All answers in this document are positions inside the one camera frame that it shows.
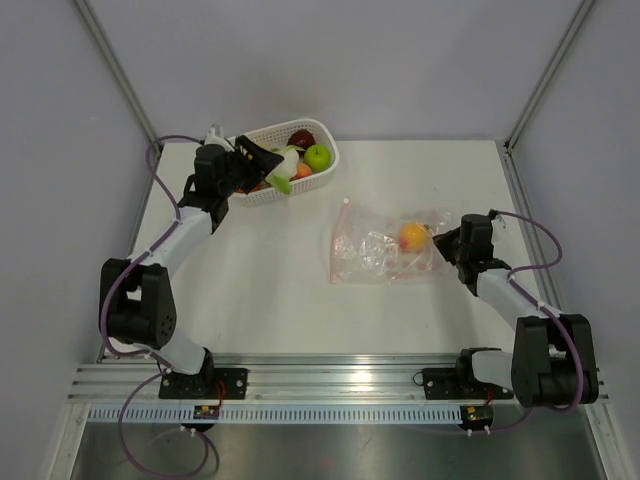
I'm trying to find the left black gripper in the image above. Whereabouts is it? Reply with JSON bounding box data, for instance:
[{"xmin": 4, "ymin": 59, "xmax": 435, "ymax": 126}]
[{"xmin": 219, "ymin": 136, "xmax": 283, "ymax": 197}]

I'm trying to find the fake round orange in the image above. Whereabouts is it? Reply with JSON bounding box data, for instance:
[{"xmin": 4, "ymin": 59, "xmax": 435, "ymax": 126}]
[{"xmin": 398, "ymin": 222, "xmax": 431, "ymax": 253}]

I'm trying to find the fake pink peach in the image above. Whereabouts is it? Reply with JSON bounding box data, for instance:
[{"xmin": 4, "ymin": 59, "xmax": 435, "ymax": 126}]
[{"xmin": 293, "ymin": 162, "xmax": 313, "ymax": 180}]

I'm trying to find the fake purple fruit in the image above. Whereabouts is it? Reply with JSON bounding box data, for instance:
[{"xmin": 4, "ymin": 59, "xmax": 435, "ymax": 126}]
[{"xmin": 287, "ymin": 129, "xmax": 316, "ymax": 150}]

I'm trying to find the fake green apple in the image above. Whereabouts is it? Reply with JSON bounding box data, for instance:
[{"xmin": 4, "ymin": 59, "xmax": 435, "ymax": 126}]
[{"xmin": 303, "ymin": 144, "xmax": 331, "ymax": 173}]

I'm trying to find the clear zip top bag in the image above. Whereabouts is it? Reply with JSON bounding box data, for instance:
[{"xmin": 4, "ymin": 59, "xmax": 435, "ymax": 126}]
[{"xmin": 329, "ymin": 198, "xmax": 453, "ymax": 285}]

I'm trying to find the fake orange pineapple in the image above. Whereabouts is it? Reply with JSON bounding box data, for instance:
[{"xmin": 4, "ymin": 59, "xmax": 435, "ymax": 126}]
[{"xmin": 236, "ymin": 183, "xmax": 263, "ymax": 195}]

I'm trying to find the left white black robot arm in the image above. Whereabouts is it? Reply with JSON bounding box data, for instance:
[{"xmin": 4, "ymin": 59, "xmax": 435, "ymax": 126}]
[{"xmin": 99, "ymin": 135, "xmax": 285, "ymax": 400}]

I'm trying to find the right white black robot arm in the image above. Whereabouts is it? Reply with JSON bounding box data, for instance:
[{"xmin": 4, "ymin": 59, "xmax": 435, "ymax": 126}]
[{"xmin": 433, "ymin": 210, "xmax": 599, "ymax": 412}]

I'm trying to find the white perforated plastic basket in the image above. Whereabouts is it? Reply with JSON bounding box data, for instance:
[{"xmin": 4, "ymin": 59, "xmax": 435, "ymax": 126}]
[{"xmin": 231, "ymin": 118, "xmax": 339, "ymax": 207}]

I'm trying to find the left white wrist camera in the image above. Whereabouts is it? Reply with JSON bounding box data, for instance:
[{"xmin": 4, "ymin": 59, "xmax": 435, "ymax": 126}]
[{"xmin": 202, "ymin": 124, "xmax": 234, "ymax": 151}]

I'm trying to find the right aluminium frame post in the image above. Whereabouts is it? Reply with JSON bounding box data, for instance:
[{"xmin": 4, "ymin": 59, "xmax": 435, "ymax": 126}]
[{"xmin": 504, "ymin": 0, "xmax": 599, "ymax": 156}]

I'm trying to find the aluminium frame post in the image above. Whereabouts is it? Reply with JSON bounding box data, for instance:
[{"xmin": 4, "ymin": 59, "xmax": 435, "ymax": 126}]
[
  {"xmin": 504, "ymin": 0, "xmax": 599, "ymax": 156},
  {"xmin": 69, "ymin": 0, "xmax": 158, "ymax": 144}
]

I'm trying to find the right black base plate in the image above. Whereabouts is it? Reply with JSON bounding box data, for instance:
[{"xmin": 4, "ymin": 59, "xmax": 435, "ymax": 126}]
[{"xmin": 419, "ymin": 368, "xmax": 514, "ymax": 401}]

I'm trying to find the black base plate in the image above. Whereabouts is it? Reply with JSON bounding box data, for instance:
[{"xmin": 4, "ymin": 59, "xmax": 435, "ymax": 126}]
[
  {"xmin": 159, "ymin": 368, "xmax": 249, "ymax": 400},
  {"xmin": 419, "ymin": 368, "xmax": 514, "ymax": 401}
]

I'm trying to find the white slotted cable duct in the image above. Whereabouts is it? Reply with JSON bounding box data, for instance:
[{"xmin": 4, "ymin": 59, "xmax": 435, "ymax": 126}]
[{"xmin": 88, "ymin": 404, "xmax": 462, "ymax": 425}]

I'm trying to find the left aluminium frame post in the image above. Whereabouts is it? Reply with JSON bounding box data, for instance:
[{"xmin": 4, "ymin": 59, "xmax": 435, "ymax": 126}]
[{"xmin": 69, "ymin": 0, "xmax": 158, "ymax": 144}]

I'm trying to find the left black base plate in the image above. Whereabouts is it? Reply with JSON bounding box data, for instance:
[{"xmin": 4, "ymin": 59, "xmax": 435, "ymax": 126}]
[{"xmin": 159, "ymin": 368, "xmax": 249, "ymax": 400}]

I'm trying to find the aluminium mounting rail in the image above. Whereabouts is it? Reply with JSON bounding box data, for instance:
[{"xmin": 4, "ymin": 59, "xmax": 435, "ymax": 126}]
[{"xmin": 69, "ymin": 352, "xmax": 611, "ymax": 404}]

